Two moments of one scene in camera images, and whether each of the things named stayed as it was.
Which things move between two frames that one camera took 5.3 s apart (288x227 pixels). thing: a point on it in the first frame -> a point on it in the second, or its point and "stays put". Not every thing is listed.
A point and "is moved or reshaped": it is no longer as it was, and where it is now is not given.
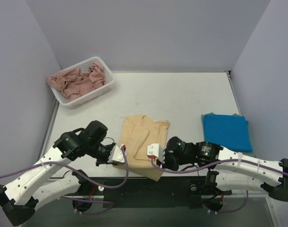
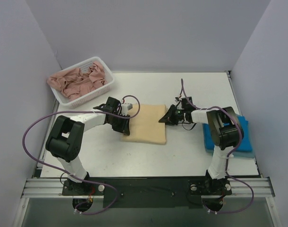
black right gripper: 169,161 -> 173,115
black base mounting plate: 145,192 stays put
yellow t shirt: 138,132 is moved or reshaped
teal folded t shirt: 249,153 stays put
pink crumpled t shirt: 74,83 stays put
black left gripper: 104,155 -> 120,124
